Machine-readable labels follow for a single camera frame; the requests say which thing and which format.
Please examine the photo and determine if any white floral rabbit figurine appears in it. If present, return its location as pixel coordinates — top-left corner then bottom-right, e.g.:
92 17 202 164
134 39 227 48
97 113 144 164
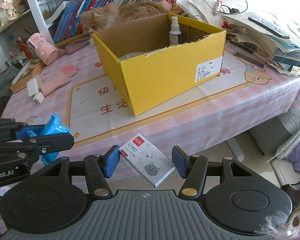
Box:
0 0 23 22

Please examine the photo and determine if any black cable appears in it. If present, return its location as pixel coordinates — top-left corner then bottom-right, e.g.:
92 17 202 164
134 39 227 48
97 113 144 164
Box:
197 0 248 15

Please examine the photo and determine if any dusty pink cloth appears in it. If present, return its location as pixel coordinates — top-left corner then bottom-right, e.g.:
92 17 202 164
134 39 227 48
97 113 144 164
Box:
65 37 91 55

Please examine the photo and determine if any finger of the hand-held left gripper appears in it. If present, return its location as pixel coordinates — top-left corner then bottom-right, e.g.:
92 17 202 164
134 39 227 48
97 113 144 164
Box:
0 133 75 164
0 119 50 144

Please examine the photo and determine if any brown pen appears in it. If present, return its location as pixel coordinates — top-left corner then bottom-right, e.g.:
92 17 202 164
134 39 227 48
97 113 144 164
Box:
233 51 265 68

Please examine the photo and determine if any black smartphone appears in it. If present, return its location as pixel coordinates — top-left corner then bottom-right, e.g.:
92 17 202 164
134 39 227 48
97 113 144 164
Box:
248 16 290 40

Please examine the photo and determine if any purple fluffy sleeve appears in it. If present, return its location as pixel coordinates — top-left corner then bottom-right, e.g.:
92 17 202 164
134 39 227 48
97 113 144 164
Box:
261 167 300 240

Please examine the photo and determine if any yellow cardboard box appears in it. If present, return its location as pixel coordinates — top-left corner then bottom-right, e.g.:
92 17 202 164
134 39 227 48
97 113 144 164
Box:
92 13 227 117

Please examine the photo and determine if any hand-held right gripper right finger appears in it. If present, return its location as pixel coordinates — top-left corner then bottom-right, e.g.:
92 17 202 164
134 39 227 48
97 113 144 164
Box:
172 145 258 201

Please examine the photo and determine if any yellow tape roll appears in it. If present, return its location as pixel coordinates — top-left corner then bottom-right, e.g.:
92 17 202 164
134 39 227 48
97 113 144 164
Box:
119 52 150 59

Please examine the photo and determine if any row of colourful books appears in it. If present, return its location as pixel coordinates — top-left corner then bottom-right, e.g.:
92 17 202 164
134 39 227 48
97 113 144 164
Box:
52 0 203 43

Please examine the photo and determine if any pink cylindrical pencil case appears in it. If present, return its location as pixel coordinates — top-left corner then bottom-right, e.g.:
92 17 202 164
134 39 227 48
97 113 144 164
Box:
27 33 59 66

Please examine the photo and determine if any white spray bottle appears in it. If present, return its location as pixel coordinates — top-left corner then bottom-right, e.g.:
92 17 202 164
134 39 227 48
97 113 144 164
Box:
168 16 182 47

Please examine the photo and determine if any grey knitted cloth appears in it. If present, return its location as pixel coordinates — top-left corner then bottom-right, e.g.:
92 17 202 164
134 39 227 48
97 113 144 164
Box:
271 106 300 161

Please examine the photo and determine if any pink knitted glove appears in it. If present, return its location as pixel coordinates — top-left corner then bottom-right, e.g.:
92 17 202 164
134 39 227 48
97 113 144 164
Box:
40 65 79 97

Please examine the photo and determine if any pile of papers and books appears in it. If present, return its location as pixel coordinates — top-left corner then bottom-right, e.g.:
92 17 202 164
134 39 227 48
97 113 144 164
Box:
176 0 300 77

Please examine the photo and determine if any pen holder with pens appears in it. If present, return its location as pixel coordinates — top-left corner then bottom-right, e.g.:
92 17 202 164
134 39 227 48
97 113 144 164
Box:
10 27 31 63

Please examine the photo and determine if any blue plastic bag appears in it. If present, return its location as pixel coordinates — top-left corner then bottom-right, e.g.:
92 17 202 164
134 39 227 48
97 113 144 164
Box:
39 113 71 166

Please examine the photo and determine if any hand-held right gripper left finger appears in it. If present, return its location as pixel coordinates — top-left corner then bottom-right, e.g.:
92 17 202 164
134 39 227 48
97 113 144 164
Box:
36 145 121 201

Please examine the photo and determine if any grey clothing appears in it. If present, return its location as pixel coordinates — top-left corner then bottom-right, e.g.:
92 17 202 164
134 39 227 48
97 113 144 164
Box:
0 66 21 105

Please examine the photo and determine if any white bookshelf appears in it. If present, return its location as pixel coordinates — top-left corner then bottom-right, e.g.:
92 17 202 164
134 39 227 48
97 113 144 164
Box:
0 0 165 77

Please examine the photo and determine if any wooden chess board box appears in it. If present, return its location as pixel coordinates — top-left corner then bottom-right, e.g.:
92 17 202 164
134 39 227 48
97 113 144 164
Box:
9 57 44 94

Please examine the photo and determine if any small white staple box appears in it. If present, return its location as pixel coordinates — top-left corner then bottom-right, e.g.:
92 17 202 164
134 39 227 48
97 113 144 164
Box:
119 133 176 188

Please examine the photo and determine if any black pen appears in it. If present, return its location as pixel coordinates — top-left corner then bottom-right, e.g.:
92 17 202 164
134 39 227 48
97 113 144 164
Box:
225 39 254 54

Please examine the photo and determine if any orange fluffy cat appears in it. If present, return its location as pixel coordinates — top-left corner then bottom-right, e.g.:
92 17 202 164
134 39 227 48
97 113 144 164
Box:
80 2 171 46

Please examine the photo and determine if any white ruler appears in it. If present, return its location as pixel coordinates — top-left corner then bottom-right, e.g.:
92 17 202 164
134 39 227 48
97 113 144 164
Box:
11 60 33 84

